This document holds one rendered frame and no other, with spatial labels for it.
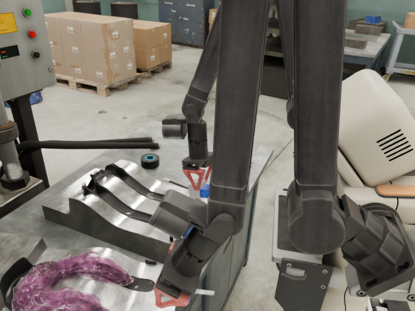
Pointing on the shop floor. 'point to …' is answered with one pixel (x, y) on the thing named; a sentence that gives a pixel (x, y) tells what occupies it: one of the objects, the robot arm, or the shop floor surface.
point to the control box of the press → (25, 70)
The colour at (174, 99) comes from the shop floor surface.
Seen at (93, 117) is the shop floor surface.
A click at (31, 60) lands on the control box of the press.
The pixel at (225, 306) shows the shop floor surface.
